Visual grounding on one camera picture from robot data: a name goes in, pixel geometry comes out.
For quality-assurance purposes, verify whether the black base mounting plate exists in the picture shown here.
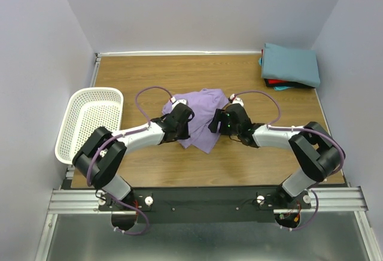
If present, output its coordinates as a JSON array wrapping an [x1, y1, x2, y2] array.
[[99, 186, 311, 226]]

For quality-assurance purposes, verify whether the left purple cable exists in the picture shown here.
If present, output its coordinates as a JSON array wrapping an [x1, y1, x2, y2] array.
[[86, 86, 174, 187]]

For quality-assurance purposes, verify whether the folded teal t shirt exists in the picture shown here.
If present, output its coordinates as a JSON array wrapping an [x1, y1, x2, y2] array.
[[261, 43, 321, 88]]

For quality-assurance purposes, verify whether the folded red t shirt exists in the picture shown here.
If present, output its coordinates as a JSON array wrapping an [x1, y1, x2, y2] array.
[[265, 79, 288, 87]]

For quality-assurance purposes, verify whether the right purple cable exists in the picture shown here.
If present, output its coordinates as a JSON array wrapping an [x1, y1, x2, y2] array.
[[233, 90, 346, 178]]

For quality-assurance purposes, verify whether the aluminium extrusion rail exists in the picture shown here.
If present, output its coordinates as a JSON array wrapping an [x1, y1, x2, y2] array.
[[48, 187, 368, 214]]

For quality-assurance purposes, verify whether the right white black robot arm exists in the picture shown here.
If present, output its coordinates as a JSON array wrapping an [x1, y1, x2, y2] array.
[[208, 104, 345, 208]]

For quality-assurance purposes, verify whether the folded turquoise t shirt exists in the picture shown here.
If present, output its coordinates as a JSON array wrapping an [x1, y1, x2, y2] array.
[[258, 57, 293, 92]]

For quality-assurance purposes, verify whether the purple t shirt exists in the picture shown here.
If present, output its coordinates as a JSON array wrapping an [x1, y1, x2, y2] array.
[[175, 89, 228, 154]]

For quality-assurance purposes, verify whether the purple cable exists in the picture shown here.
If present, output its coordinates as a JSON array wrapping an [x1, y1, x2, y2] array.
[[233, 90, 346, 178], [86, 86, 174, 187]]

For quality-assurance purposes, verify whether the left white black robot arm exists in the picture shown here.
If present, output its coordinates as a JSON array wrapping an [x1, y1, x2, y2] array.
[[72, 102, 194, 210]]

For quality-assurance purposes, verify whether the white perforated plastic basket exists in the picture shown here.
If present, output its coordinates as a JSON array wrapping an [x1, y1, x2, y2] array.
[[55, 87, 124, 165]]

